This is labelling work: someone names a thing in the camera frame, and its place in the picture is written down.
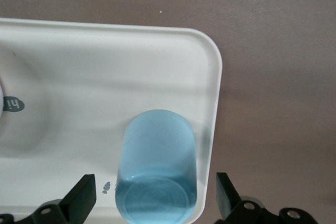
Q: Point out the light blue cup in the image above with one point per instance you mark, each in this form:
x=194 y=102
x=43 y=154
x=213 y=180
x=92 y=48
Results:
x=157 y=161

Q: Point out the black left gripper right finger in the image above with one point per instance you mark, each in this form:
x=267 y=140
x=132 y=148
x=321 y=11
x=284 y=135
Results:
x=231 y=200

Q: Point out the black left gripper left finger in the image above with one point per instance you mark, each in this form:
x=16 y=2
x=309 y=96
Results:
x=76 y=200

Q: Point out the cream plastic tray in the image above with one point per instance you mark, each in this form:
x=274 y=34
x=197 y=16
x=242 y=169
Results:
x=105 y=72

